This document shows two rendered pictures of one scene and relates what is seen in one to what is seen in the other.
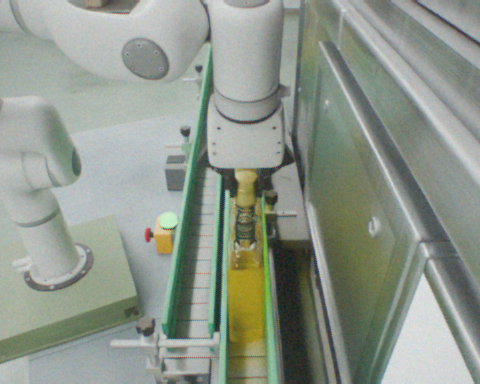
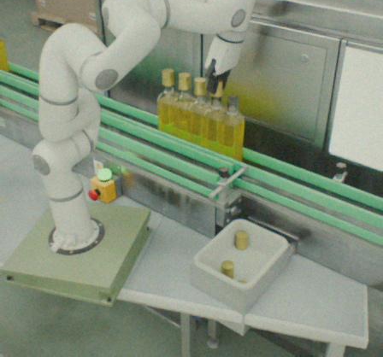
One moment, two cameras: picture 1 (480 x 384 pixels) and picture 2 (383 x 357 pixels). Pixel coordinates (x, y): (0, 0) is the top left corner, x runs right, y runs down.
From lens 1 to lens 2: 1.12 m
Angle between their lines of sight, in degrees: 42
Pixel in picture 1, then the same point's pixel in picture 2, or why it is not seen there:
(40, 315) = (115, 253)
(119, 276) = (125, 211)
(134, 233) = not seen: hidden behind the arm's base
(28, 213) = (78, 184)
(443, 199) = (344, 24)
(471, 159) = (350, 9)
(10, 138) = (87, 116)
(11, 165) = (68, 147)
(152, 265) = not seen: hidden behind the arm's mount
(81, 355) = (150, 263)
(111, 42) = (230, 14)
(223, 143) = (226, 58)
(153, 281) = not seen: hidden behind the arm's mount
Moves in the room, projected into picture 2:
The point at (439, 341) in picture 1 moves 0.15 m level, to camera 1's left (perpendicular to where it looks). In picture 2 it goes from (362, 57) to (336, 76)
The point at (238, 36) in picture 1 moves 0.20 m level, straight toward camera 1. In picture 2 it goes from (251, 2) to (327, 16)
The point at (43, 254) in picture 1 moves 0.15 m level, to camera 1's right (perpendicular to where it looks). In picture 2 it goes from (85, 218) to (125, 191)
